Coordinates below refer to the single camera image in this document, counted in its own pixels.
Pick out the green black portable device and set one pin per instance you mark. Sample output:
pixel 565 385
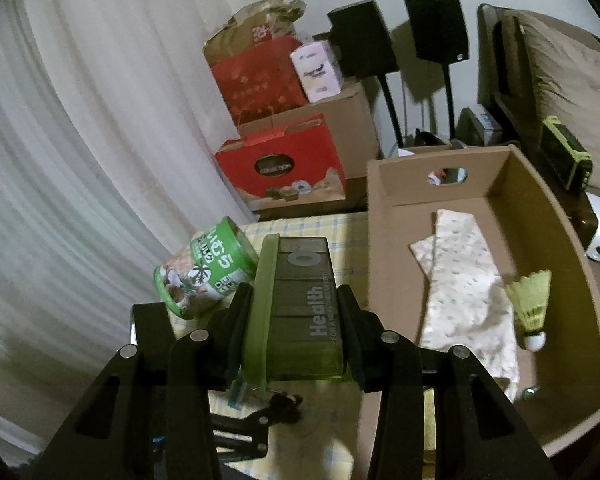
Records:
pixel 565 152

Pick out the green snack can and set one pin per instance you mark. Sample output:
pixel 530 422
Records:
pixel 205 265

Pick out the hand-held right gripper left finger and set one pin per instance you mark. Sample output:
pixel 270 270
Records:
pixel 237 325

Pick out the white blue small box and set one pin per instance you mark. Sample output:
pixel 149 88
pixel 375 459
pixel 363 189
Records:
pixel 482 122

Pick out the large beige cushion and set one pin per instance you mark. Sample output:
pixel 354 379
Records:
pixel 565 75

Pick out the brown sofa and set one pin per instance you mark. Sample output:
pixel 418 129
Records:
pixel 495 60

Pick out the green translucent pill box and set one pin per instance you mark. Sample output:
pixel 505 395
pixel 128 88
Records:
pixel 300 320

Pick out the black speaker on stand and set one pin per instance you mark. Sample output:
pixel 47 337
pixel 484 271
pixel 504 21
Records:
pixel 362 37
pixel 437 27

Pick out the cardboard tray box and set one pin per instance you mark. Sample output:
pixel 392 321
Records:
pixel 570 270

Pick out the large brown cardboard carton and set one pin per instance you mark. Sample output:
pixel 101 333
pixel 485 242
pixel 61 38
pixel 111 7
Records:
pixel 350 120

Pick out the red gift bag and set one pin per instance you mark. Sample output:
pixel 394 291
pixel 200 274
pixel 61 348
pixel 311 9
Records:
pixel 257 80

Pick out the yellow checked tablecloth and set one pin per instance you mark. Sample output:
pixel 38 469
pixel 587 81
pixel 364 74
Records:
pixel 352 260

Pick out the floral cloth bag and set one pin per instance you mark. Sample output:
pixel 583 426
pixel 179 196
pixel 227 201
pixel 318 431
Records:
pixel 460 290

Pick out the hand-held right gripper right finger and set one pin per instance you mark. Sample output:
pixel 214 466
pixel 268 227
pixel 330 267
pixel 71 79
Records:
pixel 352 332

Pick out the crumpled brown paper bag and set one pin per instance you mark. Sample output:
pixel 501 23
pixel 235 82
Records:
pixel 250 22

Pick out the teal flat box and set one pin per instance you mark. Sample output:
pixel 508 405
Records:
pixel 237 390

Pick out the white curtain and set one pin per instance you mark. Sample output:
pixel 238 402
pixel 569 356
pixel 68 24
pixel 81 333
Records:
pixel 80 160

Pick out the yellow-green shuttlecock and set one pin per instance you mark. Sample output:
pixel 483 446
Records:
pixel 530 305

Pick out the pink white tissue pack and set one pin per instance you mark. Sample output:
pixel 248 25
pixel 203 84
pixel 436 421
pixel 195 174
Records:
pixel 317 70

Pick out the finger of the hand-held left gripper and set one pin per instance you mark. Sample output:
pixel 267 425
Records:
pixel 280 407
pixel 250 450

